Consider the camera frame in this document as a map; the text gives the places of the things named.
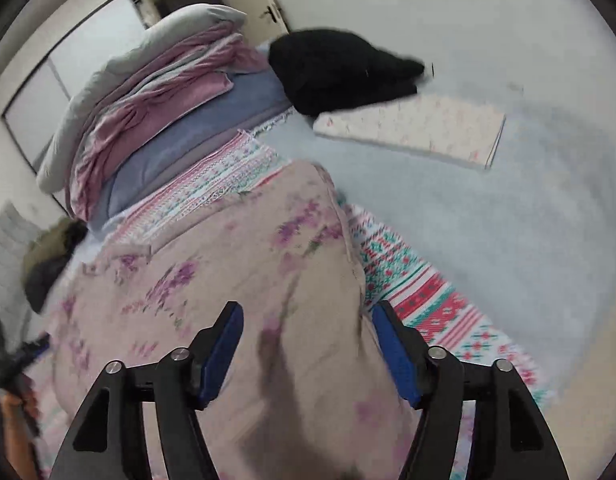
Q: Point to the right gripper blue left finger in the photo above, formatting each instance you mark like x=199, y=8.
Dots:
x=131, y=413

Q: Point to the olive and black jacket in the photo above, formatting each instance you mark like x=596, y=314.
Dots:
x=47, y=257

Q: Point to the blue folded blanket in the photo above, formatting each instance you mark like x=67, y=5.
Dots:
x=254, y=99

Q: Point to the mauve folded blanket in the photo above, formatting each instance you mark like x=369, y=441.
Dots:
x=189, y=159

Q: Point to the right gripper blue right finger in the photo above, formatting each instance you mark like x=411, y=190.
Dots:
x=510, y=438

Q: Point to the pink floral padded jacket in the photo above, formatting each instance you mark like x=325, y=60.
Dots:
x=308, y=394

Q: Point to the grey quilted headboard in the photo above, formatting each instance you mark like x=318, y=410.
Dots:
x=16, y=235

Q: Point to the white wardrobe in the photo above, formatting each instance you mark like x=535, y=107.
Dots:
x=32, y=104

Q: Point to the grey and pink folded quilt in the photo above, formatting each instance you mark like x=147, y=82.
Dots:
x=186, y=60

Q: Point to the person's left hand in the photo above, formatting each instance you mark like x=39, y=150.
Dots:
x=17, y=445

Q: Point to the black garment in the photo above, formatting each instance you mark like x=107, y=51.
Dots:
x=324, y=69

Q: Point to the folded white floral cloth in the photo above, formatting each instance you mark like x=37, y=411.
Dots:
x=439, y=126

